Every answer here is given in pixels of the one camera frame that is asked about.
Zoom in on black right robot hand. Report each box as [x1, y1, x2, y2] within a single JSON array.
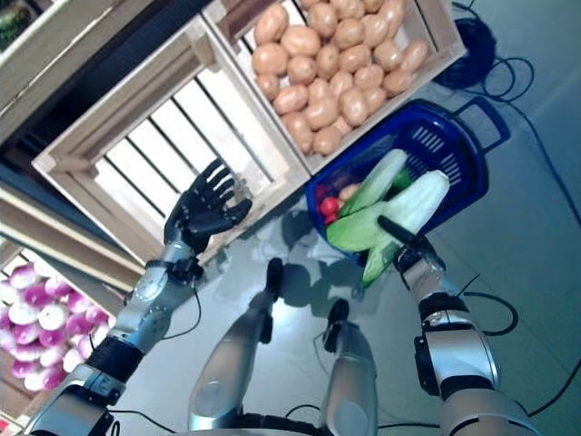
[[378, 215, 433, 270]]

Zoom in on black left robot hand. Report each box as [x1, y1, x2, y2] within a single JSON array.
[[162, 157, 253, 255]]

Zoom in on green white napa cabbage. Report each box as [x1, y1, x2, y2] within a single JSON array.
[[361, 170, 451, 288], [325, 148, 409, 253]]

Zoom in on blue plastic shopping basket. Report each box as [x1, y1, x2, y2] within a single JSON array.
[[305, 97, 512, 269]]

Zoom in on black left robot foot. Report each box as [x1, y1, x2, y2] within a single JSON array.
[[265, 257, 285, 301]]

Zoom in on black robot foot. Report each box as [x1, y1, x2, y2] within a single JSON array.
[[324, 298, 350, 353], [265, 257, 285, 301]]

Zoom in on black right robot foot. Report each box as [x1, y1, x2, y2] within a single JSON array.
[[324, 298, 350, 353]]

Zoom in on wooden display stand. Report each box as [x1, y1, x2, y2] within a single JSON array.
[[0, 0, 319, 292]]

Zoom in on dark robot waist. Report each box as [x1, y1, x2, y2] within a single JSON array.
[[226, 411, 328, 436]]

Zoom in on green striped pumpkin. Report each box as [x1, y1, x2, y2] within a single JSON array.
[[0, 2, 33, 51]]

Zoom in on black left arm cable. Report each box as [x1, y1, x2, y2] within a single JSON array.
[[162, 288, 203, 342]]

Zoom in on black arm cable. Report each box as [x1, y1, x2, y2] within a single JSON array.
[[462, 290, 519, 337], [162, 288, 203, 342]]

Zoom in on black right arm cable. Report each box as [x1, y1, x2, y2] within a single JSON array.
[[462, 290, 519, 337]]

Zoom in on coiled black cable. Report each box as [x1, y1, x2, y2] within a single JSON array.
[[433, 17, 498, 90]]

